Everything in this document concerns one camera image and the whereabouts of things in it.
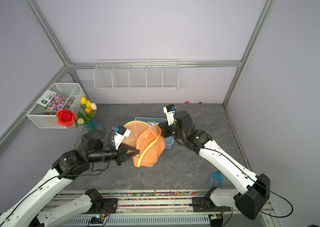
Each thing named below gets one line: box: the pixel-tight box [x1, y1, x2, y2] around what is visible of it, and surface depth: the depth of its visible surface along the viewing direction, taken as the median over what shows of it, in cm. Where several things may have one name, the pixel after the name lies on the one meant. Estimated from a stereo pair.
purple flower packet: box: [36, 89, 73, 112], surface depth 75 cm
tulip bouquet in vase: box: [74, 96, 106, 133], surface depth 82 cm
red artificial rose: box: [55, 108, 78, 128], surface depth 67 cm
